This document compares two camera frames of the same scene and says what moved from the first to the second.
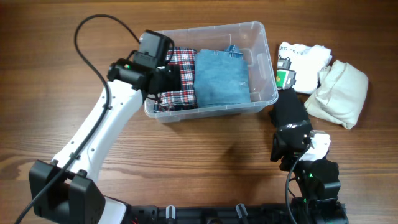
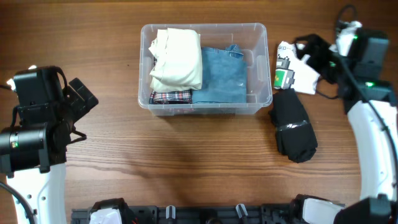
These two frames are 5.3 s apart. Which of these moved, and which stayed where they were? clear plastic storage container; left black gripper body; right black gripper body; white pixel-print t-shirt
Moved: clear plastic storage container; right black gripper body; left black gripper body
Stayed: white pixel-print t-shirt
